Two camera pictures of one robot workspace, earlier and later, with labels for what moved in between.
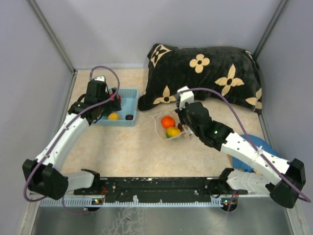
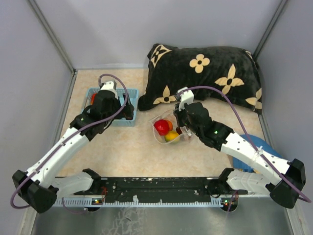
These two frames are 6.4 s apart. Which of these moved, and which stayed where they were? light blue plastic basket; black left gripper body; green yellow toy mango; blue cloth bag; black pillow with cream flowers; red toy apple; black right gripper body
Moved: black left gripper body; red toy apple; green yellow toy mango
Stayed: blue cloth bag; light blue plastic basket; black right gripper body; black pillow with cream flowers
